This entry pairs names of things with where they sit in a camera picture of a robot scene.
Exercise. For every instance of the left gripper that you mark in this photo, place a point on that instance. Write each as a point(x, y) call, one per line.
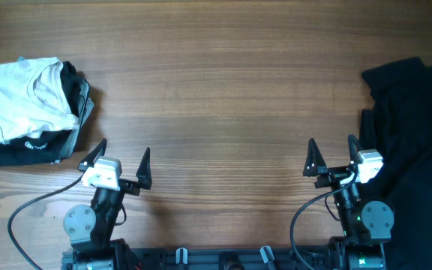
point(142, 175)

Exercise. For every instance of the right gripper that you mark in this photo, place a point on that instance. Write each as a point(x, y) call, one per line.
point(331, 175)

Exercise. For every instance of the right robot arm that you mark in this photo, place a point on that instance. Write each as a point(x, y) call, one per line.
point(366, 222)

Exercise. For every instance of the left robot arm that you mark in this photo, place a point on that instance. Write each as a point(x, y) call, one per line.
point(90, 227)

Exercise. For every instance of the grey folded garment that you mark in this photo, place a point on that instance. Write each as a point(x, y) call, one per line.
point(67, 142)

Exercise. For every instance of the black folded printed t-shirt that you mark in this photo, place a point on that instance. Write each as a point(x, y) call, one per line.
point(46, 148)

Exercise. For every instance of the white folded t-shirt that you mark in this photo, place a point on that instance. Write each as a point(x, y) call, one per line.
point(32, 99)

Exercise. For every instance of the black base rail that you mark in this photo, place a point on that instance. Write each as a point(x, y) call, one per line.
point(231, 258)

